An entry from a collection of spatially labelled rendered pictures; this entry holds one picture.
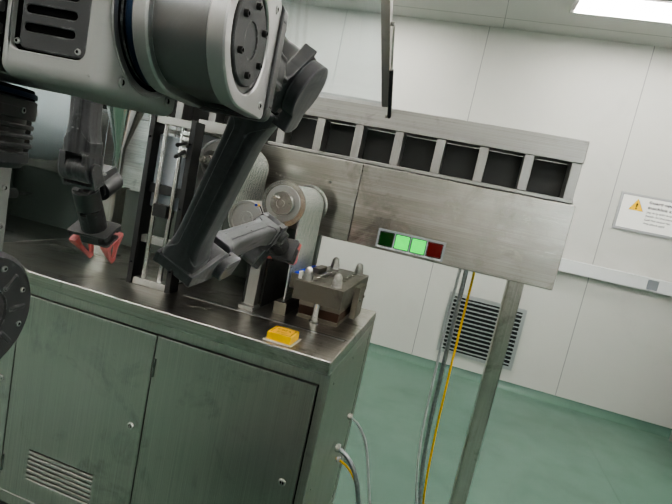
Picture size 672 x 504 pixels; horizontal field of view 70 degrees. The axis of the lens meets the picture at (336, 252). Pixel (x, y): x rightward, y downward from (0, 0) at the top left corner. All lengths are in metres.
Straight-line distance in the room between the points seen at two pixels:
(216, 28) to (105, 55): 0.09
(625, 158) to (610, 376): 1.68
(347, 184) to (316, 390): 0.82
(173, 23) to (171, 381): 1.20
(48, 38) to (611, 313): 4.15
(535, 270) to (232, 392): 1.08
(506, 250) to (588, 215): 2.46
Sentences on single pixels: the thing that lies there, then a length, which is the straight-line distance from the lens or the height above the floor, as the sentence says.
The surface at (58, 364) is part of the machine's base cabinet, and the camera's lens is 1.75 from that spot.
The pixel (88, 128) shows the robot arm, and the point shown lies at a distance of 1.17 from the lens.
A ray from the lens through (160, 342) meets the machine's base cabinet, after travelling 1.50.
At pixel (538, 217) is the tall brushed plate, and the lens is 1.80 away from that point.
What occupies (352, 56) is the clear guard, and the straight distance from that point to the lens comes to 1.78.
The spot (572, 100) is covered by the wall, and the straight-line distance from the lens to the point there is 4.27.
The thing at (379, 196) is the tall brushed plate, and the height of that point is 1.33.
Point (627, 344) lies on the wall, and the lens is 4.41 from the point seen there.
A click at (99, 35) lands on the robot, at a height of 1.42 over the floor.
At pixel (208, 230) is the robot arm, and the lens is 0.77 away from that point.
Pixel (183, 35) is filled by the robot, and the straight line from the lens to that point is 0.45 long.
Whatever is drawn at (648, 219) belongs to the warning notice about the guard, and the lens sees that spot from 4.31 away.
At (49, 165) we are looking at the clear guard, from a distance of 2.15.
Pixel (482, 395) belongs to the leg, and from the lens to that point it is 2.07.
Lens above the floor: 1.34
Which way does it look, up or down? 8 degrees down
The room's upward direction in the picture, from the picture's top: 12 degrees clockwise
